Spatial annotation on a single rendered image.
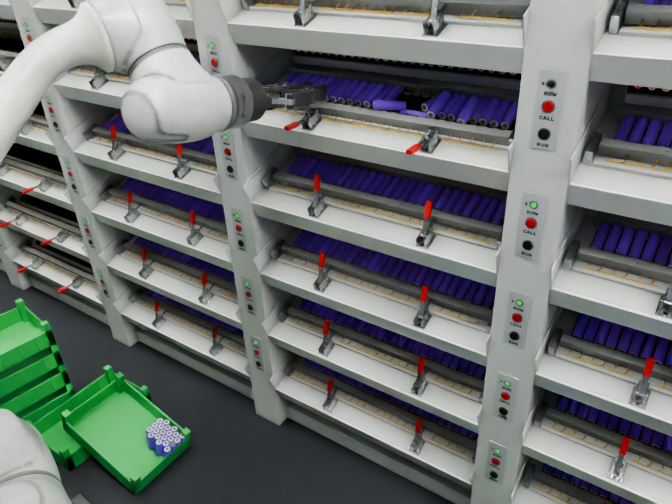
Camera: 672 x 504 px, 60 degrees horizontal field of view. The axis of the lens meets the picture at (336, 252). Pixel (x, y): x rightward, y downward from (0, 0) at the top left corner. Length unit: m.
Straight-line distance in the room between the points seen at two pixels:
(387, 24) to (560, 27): 0.30
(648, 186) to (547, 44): 0.26
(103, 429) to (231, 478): 0.41
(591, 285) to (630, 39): 0.40
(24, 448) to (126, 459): 0.61
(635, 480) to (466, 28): 0.91
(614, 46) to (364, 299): 0.73
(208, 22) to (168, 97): 0.45
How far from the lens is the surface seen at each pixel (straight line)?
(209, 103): 0.92
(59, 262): 2.50
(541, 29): 0.94
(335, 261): 1.40
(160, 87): 0.89
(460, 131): 1.07
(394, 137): 1.12
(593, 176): 1.00
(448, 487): 1.63
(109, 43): 0.95
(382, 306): 1.32
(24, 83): 0.93
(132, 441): 1.85
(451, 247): 1.15
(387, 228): 1.21
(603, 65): 0.93
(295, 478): 1.71
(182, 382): 2.05
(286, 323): 1.59
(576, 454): 1.34
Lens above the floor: 1.34
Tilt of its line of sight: 31 degrees down
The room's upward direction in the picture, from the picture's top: 3 degrees counter-clockwise
